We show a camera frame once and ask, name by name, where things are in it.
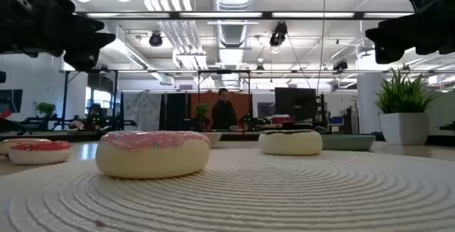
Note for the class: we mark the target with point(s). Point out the black monitor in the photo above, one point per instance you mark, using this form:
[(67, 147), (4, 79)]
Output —
[(295, 104)]

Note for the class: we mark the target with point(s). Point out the red frosted donut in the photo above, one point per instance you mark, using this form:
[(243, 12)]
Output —
[(39, 153)]

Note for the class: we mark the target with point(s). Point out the round white woven placemat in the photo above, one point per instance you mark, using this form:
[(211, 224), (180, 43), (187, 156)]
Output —
[(249, 196)]

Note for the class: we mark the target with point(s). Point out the green plant white pot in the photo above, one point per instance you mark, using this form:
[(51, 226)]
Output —
[(403, 125)]

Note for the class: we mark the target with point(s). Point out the cream plate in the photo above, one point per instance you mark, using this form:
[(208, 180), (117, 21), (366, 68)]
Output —
[(214, 138)]

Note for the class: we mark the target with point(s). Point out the teal plate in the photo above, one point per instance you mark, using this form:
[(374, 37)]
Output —
[(350, 142)]

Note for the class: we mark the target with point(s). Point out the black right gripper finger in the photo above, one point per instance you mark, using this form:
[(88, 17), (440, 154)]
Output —
[(387, 54), (394, 32)]

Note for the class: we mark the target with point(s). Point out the black background rig frame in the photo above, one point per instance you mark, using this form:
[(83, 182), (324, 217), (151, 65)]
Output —
[(224, 71)]

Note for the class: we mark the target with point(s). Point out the grey patterned curtain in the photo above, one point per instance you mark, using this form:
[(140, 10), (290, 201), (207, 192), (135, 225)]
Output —
[(142, 111)]

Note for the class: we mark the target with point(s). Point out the small green plant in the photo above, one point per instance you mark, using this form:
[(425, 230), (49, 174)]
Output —
[(202, 111), (46, 108)]

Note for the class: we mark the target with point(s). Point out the silver ventilation duct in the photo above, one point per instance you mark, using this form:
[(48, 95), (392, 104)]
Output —
[(232, 32)]

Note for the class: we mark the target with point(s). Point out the orange frosted donut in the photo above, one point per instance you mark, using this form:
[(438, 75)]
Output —
[(14, 143)]

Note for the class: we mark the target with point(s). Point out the chocolate frosted donut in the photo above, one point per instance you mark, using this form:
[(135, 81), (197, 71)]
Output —
[(289, 144)]

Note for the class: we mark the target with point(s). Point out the blue box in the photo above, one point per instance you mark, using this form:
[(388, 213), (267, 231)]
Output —
[(336, 120)]

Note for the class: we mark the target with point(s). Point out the person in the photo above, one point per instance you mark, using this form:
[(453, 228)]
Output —
[(95, 118), (224, 114)]

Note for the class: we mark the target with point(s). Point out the black hanging camera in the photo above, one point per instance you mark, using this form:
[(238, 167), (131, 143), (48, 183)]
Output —
[(340, 65), (278, 34), (155, 40)]

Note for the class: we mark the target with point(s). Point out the black table frame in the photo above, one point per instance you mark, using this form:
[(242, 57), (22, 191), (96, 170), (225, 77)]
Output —
[(53, 136)]

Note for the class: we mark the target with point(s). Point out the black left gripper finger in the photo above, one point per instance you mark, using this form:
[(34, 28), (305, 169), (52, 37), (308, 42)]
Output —
[(83, 61), (90, 34)]

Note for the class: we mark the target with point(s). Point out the red box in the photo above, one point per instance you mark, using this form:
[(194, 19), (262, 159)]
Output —
[(282, 120)]

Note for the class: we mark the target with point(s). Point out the large pink frosted donut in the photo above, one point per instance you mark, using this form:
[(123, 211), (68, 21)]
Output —
[(153, 157)]

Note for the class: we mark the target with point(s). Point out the orange partition panel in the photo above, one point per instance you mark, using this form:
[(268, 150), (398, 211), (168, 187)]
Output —
[(242, 105)]

